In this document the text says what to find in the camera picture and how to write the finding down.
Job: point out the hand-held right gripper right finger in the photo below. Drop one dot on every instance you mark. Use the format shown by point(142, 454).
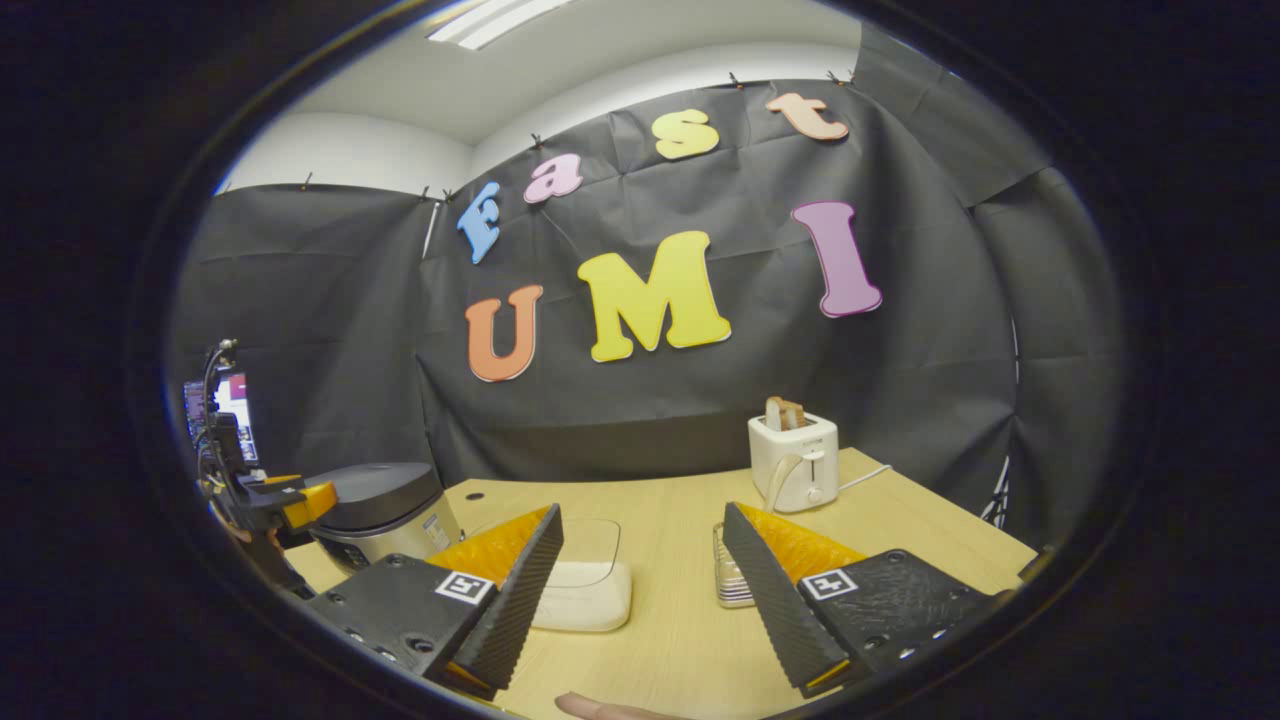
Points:
point(775, 610)

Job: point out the ceiling light panel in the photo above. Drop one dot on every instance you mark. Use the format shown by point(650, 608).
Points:
point(500, 20)

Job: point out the silver black rice cooker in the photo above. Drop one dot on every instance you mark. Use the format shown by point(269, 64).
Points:
point(390, 500)

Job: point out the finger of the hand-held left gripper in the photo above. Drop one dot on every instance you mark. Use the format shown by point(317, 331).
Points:
point(310, 505)
point(275, 482)

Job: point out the computer monitor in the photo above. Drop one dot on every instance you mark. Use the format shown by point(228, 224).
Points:
point(238, 410)

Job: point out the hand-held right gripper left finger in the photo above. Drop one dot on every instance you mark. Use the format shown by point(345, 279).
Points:
point(515, 610)

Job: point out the black backdrop cloth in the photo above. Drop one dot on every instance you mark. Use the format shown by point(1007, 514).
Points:
point(700, 400)

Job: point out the pale bread slice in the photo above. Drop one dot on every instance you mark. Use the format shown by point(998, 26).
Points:
point(774, 415)

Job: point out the white toaster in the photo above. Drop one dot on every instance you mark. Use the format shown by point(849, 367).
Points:
point(810, 460)

